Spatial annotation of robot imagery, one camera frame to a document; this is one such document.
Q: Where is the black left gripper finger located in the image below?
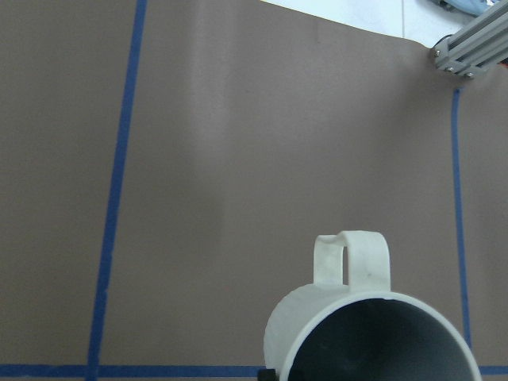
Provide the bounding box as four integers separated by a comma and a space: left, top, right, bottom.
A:
256, 368, 278, 381

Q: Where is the aluminium extrusion post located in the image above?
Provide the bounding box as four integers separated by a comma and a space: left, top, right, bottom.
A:
432, 1, 507, 79

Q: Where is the brown paper table mat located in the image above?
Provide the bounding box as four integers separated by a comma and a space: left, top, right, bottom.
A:
1, 1, 507, 380

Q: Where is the white HOME mug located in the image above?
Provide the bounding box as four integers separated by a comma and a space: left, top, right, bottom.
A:
264, 231, 481, 381

